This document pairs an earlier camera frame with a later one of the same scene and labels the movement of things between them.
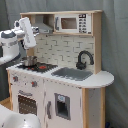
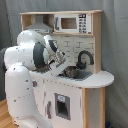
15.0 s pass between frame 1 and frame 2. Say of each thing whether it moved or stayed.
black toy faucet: stayed
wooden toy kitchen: stayed
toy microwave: stayed
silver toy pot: moved
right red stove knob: stayed
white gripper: moved
